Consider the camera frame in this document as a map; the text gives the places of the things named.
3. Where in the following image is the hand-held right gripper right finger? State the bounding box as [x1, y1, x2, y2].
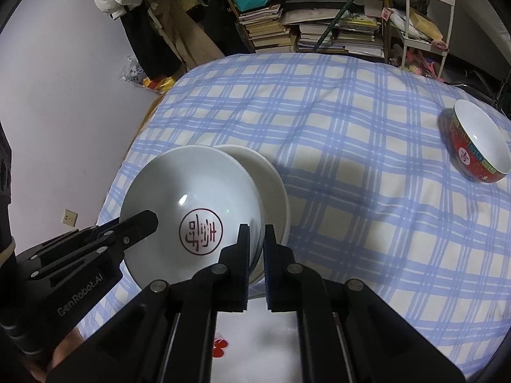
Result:
[264, 224, 466, 383]

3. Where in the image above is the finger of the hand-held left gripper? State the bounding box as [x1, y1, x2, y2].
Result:
[38, 209, 160, 262]
[30, 239, 130, 284]

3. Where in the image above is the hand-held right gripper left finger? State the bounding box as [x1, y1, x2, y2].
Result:
[48, 223, 251, 383]

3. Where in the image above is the white bowl with red seal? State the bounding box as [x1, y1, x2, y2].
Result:
[120, 146, 264, 294]

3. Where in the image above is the large white cherry plate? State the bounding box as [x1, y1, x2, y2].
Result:
[210, 287, 306, 383]

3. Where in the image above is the small white cherry plate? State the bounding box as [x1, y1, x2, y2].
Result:
[216, 144, 292, 286]

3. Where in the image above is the red patterned bowl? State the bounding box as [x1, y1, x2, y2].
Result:
[450, 99, 511, 184]

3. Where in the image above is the person's left hand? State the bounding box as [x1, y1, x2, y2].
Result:
[28, 323, 86, 381]

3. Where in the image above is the blue plaid blanket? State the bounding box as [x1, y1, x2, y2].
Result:
[76, 52, 511, 383]

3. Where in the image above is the yellow red packet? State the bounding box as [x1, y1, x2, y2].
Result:
[141, 75, 178, 95]

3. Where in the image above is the clear plastic bag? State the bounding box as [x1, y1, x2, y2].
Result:
[122, 56, 148, 88]

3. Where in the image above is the black coat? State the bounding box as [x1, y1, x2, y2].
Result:
[120, 4, 188, 80]

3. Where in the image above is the stack of books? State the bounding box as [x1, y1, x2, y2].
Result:
[237, 0, 386, 58]

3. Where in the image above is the pink plastic item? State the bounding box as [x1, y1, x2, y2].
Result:
[399, 46, 440, 82]

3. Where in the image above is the dark green pole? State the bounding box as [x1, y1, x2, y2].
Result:
[313, 0, 380, 50]

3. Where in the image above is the yellow metal shelf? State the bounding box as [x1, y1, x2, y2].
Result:
[211, 0, 394, 58]

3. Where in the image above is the tan cardboard box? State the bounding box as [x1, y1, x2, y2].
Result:
[409, 10, 444, 41]

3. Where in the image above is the white utility cart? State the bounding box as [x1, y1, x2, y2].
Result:
[393, 0, 456, 80]

